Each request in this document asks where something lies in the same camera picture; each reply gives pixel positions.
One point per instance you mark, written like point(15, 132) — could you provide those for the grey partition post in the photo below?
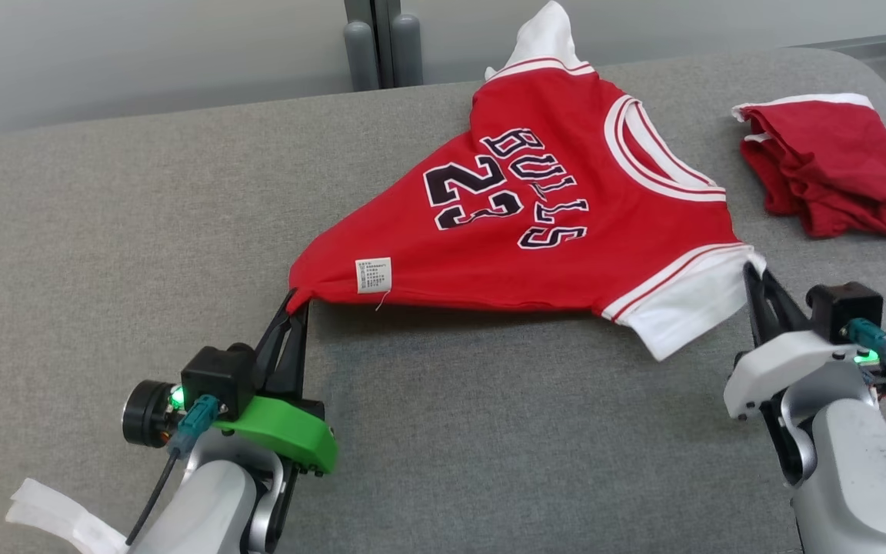
point(381, 38)

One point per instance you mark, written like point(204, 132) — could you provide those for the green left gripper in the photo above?
point(289, 431)

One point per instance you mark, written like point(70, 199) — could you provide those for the red Bulls basketball jersey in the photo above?
point(551, 269)

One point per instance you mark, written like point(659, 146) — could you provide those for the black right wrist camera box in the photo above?
point(843, 308)

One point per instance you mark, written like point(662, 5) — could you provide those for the red shorts white waistband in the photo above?
point(835, 169)

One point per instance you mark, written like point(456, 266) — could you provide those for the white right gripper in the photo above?
point(781, 365)

